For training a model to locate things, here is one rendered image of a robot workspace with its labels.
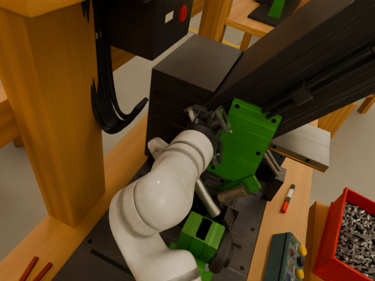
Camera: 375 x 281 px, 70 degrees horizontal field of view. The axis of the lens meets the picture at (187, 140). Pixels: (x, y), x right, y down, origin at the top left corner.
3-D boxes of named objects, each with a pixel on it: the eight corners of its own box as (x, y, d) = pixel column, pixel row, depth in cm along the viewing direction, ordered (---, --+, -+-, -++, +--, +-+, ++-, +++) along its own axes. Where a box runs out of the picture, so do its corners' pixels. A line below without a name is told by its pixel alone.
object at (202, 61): (219, 127, 112) (245, 50, 88) (191, 177, 90) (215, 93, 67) (179, 111, 115) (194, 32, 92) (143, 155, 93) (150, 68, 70)
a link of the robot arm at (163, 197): (195, 129, 41) (155, 154, 45) (147, 181, 27) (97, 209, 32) (221, 165, 42) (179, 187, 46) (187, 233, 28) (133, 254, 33)
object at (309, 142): (325, 139, 85) (330, 132, 82) (323, 173, 73) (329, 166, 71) (211, 95, 92) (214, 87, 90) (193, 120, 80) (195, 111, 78)
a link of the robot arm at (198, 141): (149, 139, 51) (132, 153, 45) (200, 120, 45) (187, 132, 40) (170, 180, 53) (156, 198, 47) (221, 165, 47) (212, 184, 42)
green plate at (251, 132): (251, 173, 76) (284, 106, 66) (247, 189, 69) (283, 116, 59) (213, 156, 78) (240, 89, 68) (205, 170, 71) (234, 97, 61)
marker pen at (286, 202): (289, 185, 95) (292, 183, 94) (294, 188, 95) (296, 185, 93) (279, 211, 86) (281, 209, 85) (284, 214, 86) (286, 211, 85)
